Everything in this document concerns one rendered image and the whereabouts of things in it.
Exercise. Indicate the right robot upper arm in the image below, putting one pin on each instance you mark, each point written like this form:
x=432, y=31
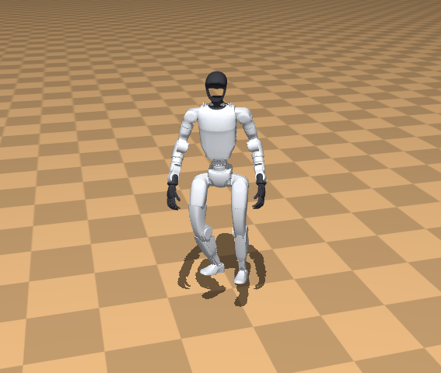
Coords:
x=185, y=129

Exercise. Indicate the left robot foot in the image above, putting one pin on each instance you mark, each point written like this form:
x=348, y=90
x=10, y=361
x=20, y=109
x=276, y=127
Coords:
x=241, y=277

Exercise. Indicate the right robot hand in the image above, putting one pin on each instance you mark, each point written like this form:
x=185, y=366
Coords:
x=171, y=193

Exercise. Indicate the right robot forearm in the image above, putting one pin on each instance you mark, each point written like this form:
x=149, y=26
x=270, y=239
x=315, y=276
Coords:
x=176, y=163

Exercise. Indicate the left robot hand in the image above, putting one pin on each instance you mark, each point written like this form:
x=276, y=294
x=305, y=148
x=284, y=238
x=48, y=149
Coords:
x=261, y=191

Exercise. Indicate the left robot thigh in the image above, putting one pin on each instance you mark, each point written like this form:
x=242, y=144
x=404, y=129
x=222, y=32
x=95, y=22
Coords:
x=239, y=199

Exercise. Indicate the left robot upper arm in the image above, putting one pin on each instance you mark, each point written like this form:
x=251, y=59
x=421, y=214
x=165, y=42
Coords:
x=244, y=117

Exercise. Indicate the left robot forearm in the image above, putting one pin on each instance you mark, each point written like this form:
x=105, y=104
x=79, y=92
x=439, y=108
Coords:
x=258, y=158

